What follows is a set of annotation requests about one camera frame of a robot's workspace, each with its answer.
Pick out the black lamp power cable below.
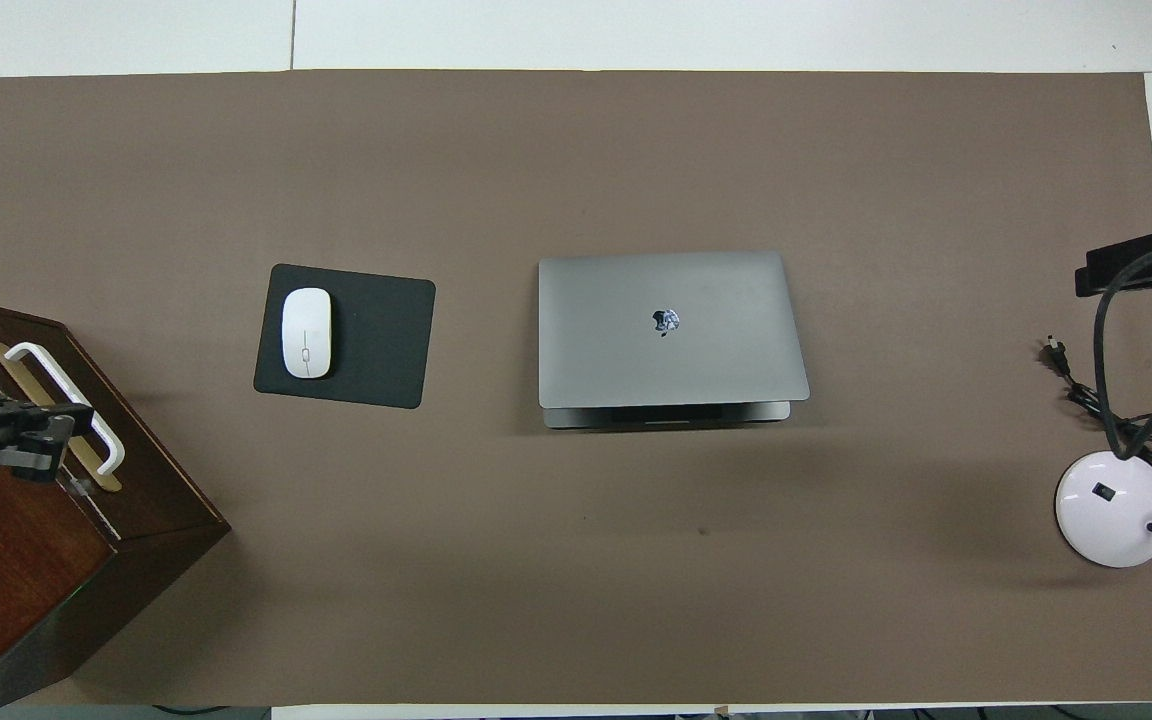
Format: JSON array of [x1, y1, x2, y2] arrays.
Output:
[[1039, 338, 1152, 474]]

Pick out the white desk lamp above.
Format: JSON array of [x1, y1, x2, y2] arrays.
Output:
[[1054, 385, 1152, 569]]

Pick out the white box handle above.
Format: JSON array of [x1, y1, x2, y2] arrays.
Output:
[[3, 342, 126, 475]]

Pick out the brass handle plate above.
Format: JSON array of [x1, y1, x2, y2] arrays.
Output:
[[0, 341, 124, 494]]

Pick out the black mouse pad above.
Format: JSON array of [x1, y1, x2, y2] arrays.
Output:
[[253, 263, 437, 410]]

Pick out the white computer mouse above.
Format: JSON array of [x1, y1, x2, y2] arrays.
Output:
[[281, 287, 334, 380]]

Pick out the grey laptop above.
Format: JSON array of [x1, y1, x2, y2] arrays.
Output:
[[537, 251, 811, 430]]

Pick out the brown table mat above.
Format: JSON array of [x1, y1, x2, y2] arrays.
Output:
[[0, 68, 1152, 707]]

